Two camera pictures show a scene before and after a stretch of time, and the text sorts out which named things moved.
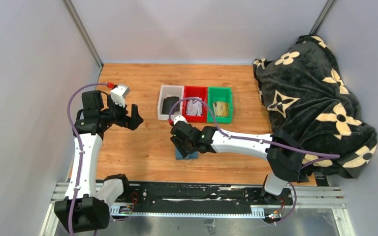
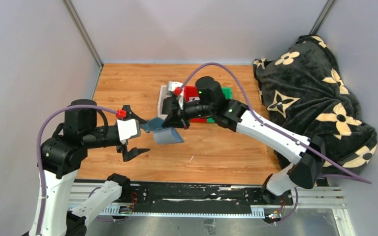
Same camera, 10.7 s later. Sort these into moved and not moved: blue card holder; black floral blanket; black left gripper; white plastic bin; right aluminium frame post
Moved: black left gripper; blue card holder
Not moved: white plastic bin; black floral blanket; right aluminium frame post
